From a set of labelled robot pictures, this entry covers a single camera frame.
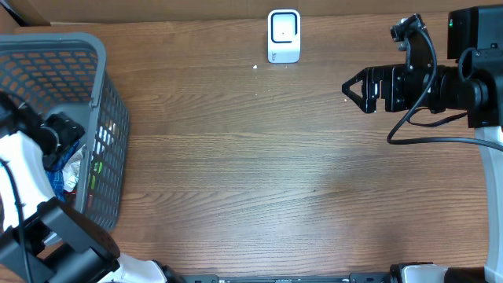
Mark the grey plastic mesh basket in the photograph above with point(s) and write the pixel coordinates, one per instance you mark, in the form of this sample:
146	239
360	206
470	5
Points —
67	73

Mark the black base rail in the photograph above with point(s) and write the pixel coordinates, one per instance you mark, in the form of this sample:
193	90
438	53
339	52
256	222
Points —
275	279

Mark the white bamboo cream tube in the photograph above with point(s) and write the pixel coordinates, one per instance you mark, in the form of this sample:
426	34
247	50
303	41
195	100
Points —
71	171

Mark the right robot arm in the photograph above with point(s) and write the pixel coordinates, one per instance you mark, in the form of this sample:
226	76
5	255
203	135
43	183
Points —
473	88

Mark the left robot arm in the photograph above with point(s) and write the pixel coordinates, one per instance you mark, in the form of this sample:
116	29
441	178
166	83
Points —
48	240

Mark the blue snack packet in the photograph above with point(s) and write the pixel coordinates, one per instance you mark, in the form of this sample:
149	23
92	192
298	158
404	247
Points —
55	173

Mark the white barcode scanner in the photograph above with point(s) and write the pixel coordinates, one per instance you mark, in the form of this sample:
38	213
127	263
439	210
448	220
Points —
283	36

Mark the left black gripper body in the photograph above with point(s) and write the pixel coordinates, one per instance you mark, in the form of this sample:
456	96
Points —
67	133

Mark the brown cardboard backboard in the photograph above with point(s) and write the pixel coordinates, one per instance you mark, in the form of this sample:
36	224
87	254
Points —
43	12

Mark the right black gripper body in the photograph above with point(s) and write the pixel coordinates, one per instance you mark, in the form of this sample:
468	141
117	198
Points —
404	87

